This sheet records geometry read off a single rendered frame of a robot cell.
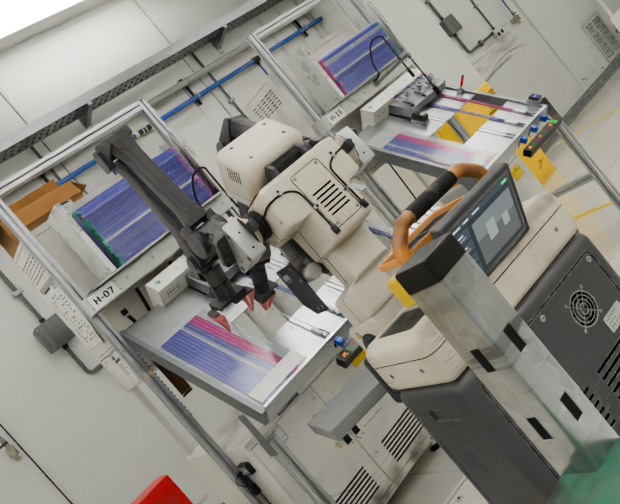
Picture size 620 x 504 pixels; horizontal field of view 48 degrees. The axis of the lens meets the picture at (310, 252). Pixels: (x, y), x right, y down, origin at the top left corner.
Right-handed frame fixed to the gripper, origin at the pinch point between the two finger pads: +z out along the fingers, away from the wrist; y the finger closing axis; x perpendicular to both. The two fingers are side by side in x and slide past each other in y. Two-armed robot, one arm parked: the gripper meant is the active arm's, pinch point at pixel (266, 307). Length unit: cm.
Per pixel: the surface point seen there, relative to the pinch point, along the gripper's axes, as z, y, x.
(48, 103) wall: 5, -71, -241
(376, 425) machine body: 53, -8, 38
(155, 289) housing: -5.6, 18.2, -39.3
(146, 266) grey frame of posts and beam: -10, 14, -47
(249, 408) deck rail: 0.3, 37.7, 24.8
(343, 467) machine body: 53, 15, 38
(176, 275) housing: -5.6, 8.5, -37.8
